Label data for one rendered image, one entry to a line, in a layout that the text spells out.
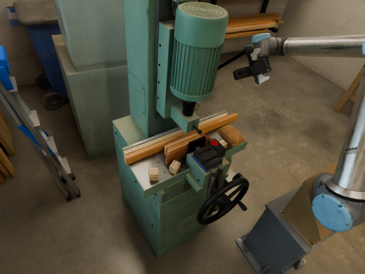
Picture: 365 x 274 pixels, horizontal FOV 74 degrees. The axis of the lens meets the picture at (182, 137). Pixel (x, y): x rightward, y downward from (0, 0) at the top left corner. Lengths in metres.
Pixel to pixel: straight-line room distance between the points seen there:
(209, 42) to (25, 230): 1.78
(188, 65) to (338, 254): 1.86
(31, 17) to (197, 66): 1.88
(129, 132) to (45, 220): 1.03
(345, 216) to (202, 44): 0.79
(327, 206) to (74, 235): 1.59
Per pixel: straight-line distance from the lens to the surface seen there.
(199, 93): 0.94
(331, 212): 1.11
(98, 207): 2.05
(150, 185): 1.03
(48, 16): 2.54
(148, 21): 1.01
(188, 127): 1.07
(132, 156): 1.07
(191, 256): 1.87
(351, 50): 1.21
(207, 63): 0.88
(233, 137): 1.25
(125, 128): 1.41
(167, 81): 1.04
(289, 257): 1.64
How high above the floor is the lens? 1.75
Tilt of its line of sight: 44 degrees down
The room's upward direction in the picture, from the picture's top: 8 degrees clockwise
